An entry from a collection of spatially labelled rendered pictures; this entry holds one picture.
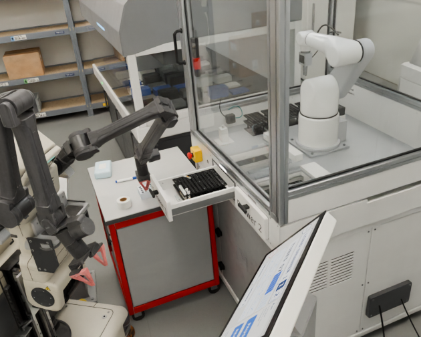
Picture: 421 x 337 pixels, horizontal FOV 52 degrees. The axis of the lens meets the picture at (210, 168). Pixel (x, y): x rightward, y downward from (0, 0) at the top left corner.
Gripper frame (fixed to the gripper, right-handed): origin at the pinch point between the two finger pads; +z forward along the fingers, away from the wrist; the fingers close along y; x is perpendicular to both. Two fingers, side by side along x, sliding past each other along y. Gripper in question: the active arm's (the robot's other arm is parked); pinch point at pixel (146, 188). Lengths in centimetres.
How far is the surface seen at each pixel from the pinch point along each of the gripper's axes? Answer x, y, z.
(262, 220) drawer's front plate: -34, -66, -11
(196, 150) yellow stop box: -32.7, 9.9, -9.1
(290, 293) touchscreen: -9, -129, -40
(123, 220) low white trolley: 16.0, -11.7, 7.2
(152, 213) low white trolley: 0.7, -10.5, 9.2
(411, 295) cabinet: -115, -75, 61
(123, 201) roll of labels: 13.3, -4.7, 1.0
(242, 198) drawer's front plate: -34, -47, -10
